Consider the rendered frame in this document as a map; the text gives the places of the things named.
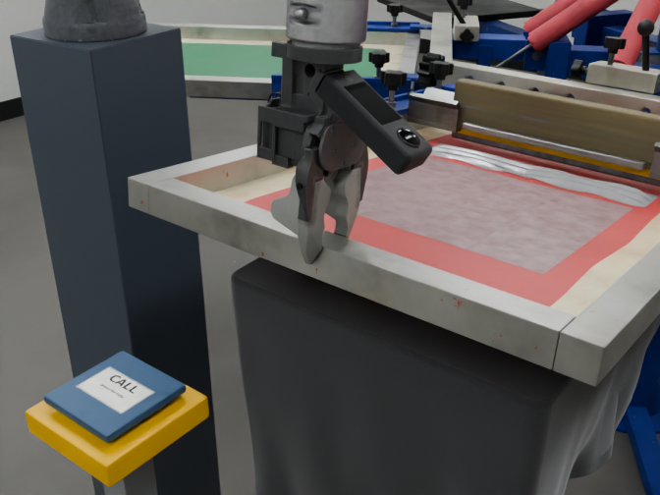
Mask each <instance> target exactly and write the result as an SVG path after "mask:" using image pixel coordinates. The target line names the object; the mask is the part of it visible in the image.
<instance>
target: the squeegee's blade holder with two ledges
mask: <svg viewBox="0 0 660 495"><path fill-rule="evenodd" d="M463 130H467V131H471V132H476V133H480V134H484V135H489V136H493V137H497V138H504V139H509V140H513V141H517V142H522V143H526V144H530V145H535V146H539V147H543V148H548V149H552V150H557V151H561V152H565V153H570V154H573V155H577V156H582V157H586V158H590V159H595V160H599V161H603V162H608V163H612V164H616V165H621V166H625V167H630V168H634V169H637V170H644V169H645V166H646V162H644V161H640V160H635V159H631V158H627V157H623V156H618V155H614V154H609V153H605V152H600V151H596V150H591V149H587V148H582V147H578V146H573V145H569V144H564V143H560V142H556V141H552V140H547V139H543V138H539V137H531V136H526V135H522V134H517V133H513V132H508V131H504V130H499V129H495V128H490V127H486V126H481V125H478V124H473V123H469V122H465V123H463Z"/></svg>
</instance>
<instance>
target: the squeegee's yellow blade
mask: <svg viewBox="0 0 660 495"><path fill-rule="evenodd" d="M457 133H460V134H464V135H468V136H472V137H477V138H484V139H489V140H493V141H497V142H501V143H505V144H509V145H513V146H518V147H522V148H526V149H530V150H535V151H539V152H543V153H548V154H552V155H556V156H560V157H565V158H569V159H573V160H577V161H581V162H585V163H589V164H594V165H598V166H602V167H607V168H611V169H615V170H619V171H624V172H628V173H632V174H637V175H640V176H644V177H648V178H651V177H649V174H650V170H649V169H644V170H637V169H634V168H630V167H625V166H621V165H616V164H612V163H608V162H603V161H599V160H595V159H590V158H586V157H582V156H577V155H573V154H570V153H565V152H561V151H557V150H552V149H548V148H543V147H539V146H535V145H530V144H526V143H522V142H517V141H513V140H509V139H504V138H500V137H493V136H489V135H484V134H480V133H476V132H471V131H467V130H463V127H462V129H461V130H460V131H459V132H457Z"/></svg>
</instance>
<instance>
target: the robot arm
mask: <svg viewBox="0 0 660 495"><path fill-rule="evenodd" d="M368 6H369V0H287V20H286V36H287V37H288V38H290V39H291V40H288V41H287V42H281V41H272V47H271V56H273V57H279V58H282V84H281V91H278V92H272V93H271V94H270V95H269V98H268V102H267V104H262V105H258V117H257V155H256V157H259V158H263V159H266V160H270V161H272V164H273V165H277V166H280V167H284V168H287V169H288V168H291V167H294V166H297V168H296V175H295V176H294V177H293V179H292V184H291V189H290V192H289V194H287V195H284V196H281V197H277V198H275V199H274V200H273V201H272V203H271V214H272V216H273V218H274V219H275V220H276V221H278V222H279V223H281V224H282V225H283V226H285V227H286V228H288V229H289V230H290V231H292V232H293V233H295V234H296V235H297V236H298V238H299V240H300V248H301V252H302V257H303V259H304V262H305V263H306V264H312V263H313V262H314V260H315V259H316V257H317V256H318V255H319V254H320V253H321V252H322V250H323V246H322V235H323V231H324V228H325V224H324V214H325V213H326V214H328V215H329V216H331V217H332V218H333V219H335V220H336V226H335V231H334V233H333V234H336V235H339V236H342V237H345V238H349V236H350V233H351V230H352V228H353V226H354V223H355V221H356V218H357V215H358V208H359V203H360V202H361V201H362V197H363V192H364V187H365V182H366V177H367V171H368V150H367V147H369V148H370V149H371V150H372V151H373V152H374V153H375V154H376V155H377V156H378V157H379V158H380V159H381V160H382V161H383V162H384V163H385V164H386V165H387V166H388V167H389V168H390V169H391V170H392V171H393V172H394V173H395V174H397V175H401V174H403V173H406V172H408V171H409V170H411V169H414V168H416V167H418V166H420V165H422V164H423V163H424V161H425V160H426V159H427V158H428V156H429V155H430V154H431V152H432V146H431V144H430V143H429V142H428V141H427V140H426V139H425V138H424V137H422V136H421V135H420V134H419V133H418V132H417V131H416V130H415V129H414V128H413V127H412V126H411V125H410V124H409V123H408V122H407V121H406V120H405V119H404V118H403V117H402V116H401V115H400V114H399V113H398V112H397V111H396V110H395V109H394V108H393V107H392V106H391V105H390V104H389V103H388V102H387V101H386V100H385V99H384V98H383V97H382V96H381V95H380V94H379V93H378V92H376V91H375V90H374V89H373V88H372V87H371V86H370V85H369V84H368V83H367V82H366V81H365V80H364V79H363V78H362V77H361V76H360V75H359V74H358V73H357V72H356V71H355V70H348V71H344V70H343V69H344V65H345V64H355V63H359V62H361V61H362V49H363V46H362V45H361V44H362V43H363V42H365V41H366V31H367V19H368ZM42 24H43V30H44V35H45V36H46V37H47V38H49V39H53V40H58V41H66V42H101V41H112V40H119V39H125V38H130V37H134V36H137V35H140V34H143V33H144V32H146V31H147V25H146V16H145V12H144V10H142V9H141V5H140V3H139V0H45V7H44V16H43V17H42ZM274 93H276V96H275V98H271V96H272V95H273V94H274ZM278 94H280V95H281V97H277V96H278ZM278 106H280V107H278ZM262 121H263V130H262ZM323 176H324V181H323Z"/></svg>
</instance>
